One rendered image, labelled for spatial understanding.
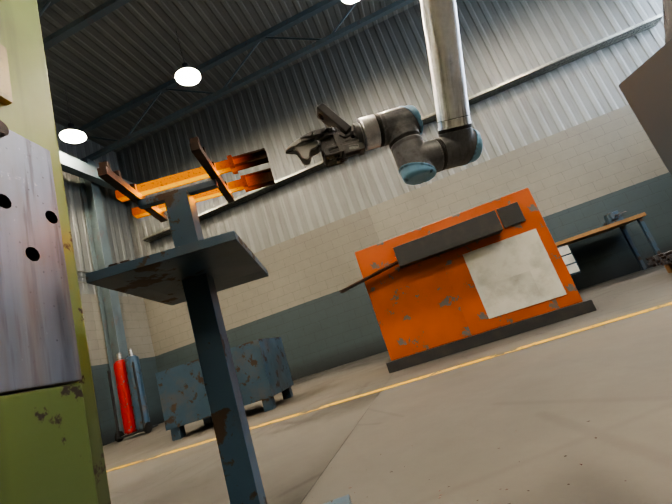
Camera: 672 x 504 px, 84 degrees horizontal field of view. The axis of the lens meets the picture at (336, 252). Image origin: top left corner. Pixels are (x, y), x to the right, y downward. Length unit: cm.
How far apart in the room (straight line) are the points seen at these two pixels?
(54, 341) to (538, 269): 365
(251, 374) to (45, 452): 351
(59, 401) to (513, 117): 874
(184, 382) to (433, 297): 275
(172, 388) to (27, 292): 387
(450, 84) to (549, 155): 769
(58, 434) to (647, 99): 92
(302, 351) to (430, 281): 503
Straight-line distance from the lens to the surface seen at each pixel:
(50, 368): 74
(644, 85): 63
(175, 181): 109
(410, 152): 103
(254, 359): 413
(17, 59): 142
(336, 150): 103
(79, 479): 75
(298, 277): 838
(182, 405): 453
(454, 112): 108
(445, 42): 110
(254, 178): 118
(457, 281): 378
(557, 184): 856
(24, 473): 69
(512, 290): 383
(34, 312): 74
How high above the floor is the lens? 39
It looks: 14 degrees up
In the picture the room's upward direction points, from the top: 18 degrees counter-clockwise
